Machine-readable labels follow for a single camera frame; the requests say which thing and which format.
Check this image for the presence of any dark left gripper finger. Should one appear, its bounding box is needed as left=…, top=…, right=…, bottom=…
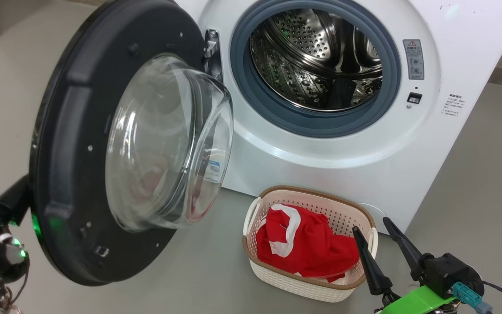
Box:
left=0, top=174, right=32, bottom=225

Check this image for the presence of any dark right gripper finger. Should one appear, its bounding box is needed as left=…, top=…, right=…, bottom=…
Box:
left=352, top=226, right=393, bottom=296
left=383, top=217, right=434, bottom=280

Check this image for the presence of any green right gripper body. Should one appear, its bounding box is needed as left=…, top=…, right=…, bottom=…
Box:
left=375, top=286, right=457, bottom=314

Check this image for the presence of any red and white garment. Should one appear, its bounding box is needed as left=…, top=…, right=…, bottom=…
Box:
left=256, top=203, right=360, bottom=283

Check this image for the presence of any black round glass washer door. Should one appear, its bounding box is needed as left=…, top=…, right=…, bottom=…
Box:
left=29, top=0, right=234, bottom=287

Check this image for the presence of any cream basket with brown rim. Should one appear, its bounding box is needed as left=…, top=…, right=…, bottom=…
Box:
left=242, top=185, right=379, bottom=304

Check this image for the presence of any white front-load washing machine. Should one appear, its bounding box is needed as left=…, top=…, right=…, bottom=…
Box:
left=175, top=0, right=502, bottom=234

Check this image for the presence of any stainless steel washing machine drum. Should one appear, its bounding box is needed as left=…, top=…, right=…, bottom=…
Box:
left=250, top=8, right=383, bottom=112

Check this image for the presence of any blue energy label sticker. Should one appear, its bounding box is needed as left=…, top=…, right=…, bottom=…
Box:
left=203, top=159, right=221, bottom=184

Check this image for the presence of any grey warning sticker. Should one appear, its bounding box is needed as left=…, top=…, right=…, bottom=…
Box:
left=403, top=39, right=425, bottom=80

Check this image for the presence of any teal cable connector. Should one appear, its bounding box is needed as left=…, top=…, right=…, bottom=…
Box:
left=451, top=281, right=494, bottom=314

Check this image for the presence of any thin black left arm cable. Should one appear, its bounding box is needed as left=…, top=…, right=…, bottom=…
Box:
left=0, top=262, right=30, bottom=314

